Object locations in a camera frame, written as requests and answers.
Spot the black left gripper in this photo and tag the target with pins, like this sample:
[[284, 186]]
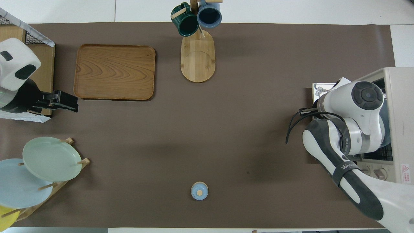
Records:
[[29, 100]]

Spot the beige toaster oven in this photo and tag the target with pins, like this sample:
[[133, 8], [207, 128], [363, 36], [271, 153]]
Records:
[[402, 113]]

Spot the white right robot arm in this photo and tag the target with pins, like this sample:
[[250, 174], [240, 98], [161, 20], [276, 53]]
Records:
[[355, 106]]

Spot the beige oven knob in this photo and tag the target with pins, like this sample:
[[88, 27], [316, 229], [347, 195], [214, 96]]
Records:
[[380, 174], [365, 170]]

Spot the wooden serving tray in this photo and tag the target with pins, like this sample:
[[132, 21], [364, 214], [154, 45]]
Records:
[[113, 71]]

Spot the mint green plate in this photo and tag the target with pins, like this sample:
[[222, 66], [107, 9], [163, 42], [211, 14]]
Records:
[[51, 158]]

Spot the wooden plate rack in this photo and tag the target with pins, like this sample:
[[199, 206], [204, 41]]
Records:
[[61, 186]]

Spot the light blue racked plate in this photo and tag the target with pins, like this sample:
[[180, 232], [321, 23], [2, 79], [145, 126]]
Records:
[[19, 187]]

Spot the yellow plate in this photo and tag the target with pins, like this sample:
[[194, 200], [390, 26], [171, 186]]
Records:
[[6, 220]]

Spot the wooden mug tree stand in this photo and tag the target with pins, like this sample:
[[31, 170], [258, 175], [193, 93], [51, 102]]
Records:
[[198, 58]]

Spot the dark green mug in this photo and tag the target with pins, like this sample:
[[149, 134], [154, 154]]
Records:
[[186, 22]]

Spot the blue mug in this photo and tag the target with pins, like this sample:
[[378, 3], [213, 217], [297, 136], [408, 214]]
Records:
[[209, 14]]

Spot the brown table mat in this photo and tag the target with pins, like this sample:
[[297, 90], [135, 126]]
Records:
[[258, 97]]

